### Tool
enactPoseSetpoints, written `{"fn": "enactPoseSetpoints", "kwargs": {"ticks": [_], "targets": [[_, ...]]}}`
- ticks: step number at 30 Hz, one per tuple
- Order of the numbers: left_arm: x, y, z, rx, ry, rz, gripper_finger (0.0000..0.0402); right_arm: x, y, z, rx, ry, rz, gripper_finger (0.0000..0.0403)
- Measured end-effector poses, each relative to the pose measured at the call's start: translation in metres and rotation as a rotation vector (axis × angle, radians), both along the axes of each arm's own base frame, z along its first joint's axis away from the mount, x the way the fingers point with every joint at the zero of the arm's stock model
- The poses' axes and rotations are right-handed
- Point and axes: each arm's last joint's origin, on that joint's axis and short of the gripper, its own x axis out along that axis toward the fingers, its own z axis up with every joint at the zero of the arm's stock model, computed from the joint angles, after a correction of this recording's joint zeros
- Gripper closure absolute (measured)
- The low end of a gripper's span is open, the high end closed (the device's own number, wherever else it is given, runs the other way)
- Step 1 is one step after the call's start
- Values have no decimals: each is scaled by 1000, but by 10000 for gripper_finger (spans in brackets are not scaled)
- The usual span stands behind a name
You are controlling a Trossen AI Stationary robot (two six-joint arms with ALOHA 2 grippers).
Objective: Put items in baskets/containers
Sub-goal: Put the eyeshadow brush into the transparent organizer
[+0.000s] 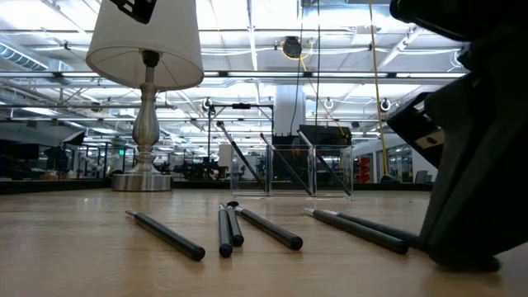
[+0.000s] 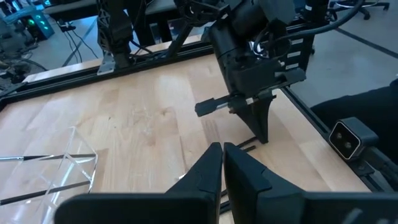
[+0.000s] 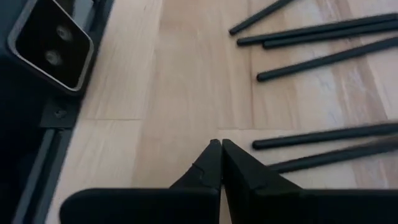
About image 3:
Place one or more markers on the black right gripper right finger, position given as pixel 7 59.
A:
pixel 280 205

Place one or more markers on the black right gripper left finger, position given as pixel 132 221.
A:
pixel 186 205

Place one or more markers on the black aluminium table frame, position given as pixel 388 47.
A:
pixel 18 140

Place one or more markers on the black camera module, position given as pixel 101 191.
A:
pixel 53 46

